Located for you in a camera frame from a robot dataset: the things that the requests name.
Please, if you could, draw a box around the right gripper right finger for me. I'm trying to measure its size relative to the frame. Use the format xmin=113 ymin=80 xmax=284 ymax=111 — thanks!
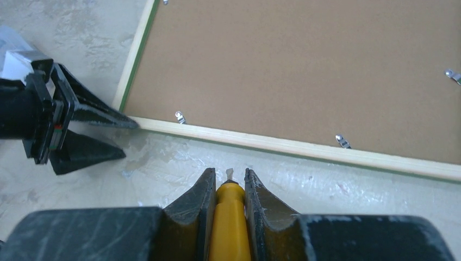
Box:
xmin=245 ymin=169 xmax=308 ymax=260

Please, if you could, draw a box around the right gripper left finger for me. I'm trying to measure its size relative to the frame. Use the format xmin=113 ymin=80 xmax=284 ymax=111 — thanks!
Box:
xmin=160 ymin=168 xmax=216 ymax=260

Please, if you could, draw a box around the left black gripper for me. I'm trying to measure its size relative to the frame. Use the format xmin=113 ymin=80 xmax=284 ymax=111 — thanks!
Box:
xmin=1 ymin=59 xmax=139 ymax=175

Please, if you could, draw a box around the orange handle screwdriver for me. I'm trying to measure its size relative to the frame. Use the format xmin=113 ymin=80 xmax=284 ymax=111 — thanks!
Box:
xmin=208 ymin=169 xmax=251 ymax=260

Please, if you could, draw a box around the green picture frame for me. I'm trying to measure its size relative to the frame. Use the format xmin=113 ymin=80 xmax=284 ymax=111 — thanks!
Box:
xmin=113 ymin=1 xmax=460 ymax=181

